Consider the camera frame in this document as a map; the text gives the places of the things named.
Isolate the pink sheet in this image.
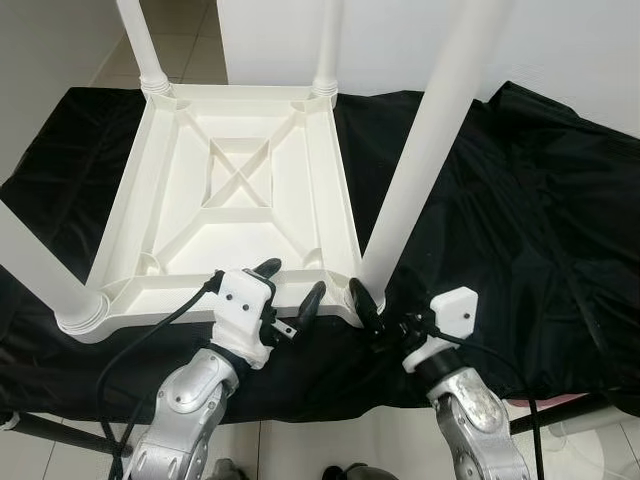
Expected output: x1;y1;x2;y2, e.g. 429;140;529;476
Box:
505;393;591;409

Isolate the white plastic table top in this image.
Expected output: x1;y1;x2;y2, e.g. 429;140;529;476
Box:
55;82;386;344

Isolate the black metal stand leg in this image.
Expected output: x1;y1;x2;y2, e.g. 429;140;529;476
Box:
510;393;611;436
0;410;116;456

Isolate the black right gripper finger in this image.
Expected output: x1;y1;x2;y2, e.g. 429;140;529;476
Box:
350;277;382;331

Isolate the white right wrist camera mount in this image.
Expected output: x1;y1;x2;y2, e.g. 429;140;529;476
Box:
403;287;479;373

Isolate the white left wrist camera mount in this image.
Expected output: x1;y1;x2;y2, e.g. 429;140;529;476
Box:
213;268;276;371

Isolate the black cloth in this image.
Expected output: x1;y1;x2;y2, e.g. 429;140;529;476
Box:
0;80;640;426

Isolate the white round lamp base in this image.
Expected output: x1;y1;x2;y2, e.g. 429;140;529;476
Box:
545;400;640;480

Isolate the grey robot right leg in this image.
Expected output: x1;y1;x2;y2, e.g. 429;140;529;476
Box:
322;463;371;480

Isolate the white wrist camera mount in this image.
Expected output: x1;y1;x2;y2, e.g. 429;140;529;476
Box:
403;287;479;373
213;268;276;371

